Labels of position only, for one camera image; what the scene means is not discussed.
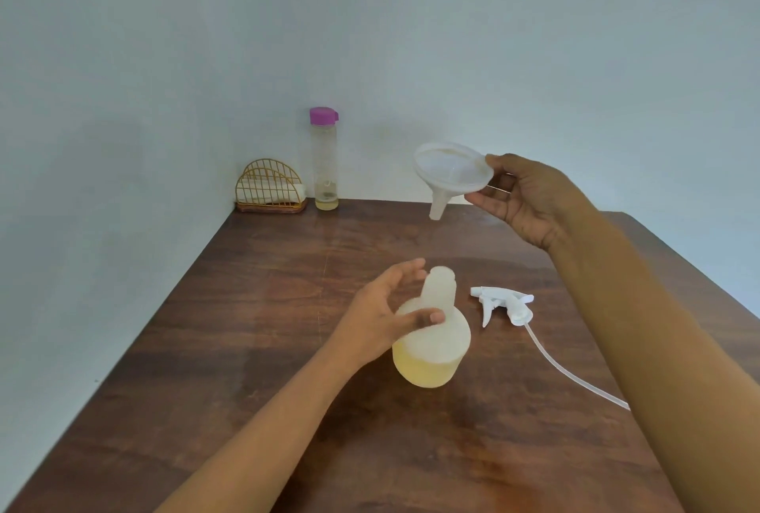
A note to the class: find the person's left hand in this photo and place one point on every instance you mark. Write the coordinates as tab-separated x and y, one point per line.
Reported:
368	322

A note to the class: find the person's right hand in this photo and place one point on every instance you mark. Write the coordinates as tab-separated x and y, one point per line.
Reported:
540	201

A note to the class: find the person's right thumb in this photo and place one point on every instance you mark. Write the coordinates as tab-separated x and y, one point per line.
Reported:
509	164

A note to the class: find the person's left thumb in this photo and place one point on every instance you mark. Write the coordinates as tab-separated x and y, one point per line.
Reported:
423	319

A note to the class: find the translucent white plastic funnel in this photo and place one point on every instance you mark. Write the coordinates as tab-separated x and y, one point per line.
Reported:
451	169

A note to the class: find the person's right forearm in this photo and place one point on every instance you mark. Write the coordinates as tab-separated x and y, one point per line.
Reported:
665	364

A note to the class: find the person's left forearm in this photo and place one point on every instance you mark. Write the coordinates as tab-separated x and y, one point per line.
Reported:
261	441

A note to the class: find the translucent spray bottle yellow liquid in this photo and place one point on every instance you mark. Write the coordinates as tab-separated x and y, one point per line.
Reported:
433	359

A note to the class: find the white spray trigger with tube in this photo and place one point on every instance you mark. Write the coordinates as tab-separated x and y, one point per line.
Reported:
515	305

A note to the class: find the clear bottle with purple cap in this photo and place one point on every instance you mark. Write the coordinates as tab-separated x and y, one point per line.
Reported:
325	168

